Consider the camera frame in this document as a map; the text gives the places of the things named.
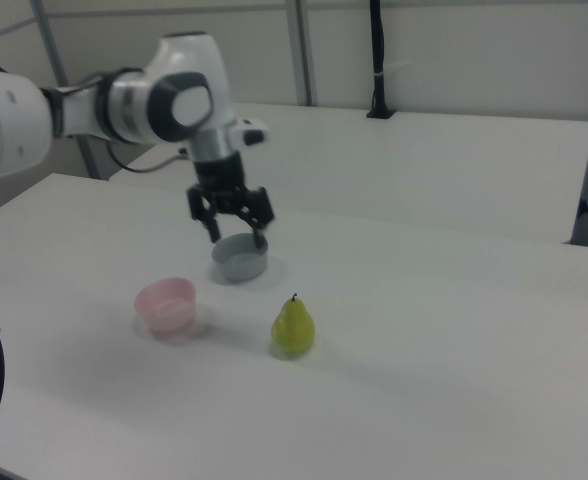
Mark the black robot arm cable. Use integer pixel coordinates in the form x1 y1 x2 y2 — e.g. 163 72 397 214
105 144 191 174

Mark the grey plastic bowl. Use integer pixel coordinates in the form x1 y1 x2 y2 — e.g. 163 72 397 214
210 231 270 283

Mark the pink plastic bowl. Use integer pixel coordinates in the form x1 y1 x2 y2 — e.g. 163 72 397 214
133 277 198 338

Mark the green pear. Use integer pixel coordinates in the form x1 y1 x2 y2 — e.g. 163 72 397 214
271 292 317 356

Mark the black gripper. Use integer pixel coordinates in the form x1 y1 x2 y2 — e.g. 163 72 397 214
185 152 278 251

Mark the black camera stand pole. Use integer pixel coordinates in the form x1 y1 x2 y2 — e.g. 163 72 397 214
365 0 396 120

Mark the white table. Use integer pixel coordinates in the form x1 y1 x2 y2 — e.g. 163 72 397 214
107 101 588 245

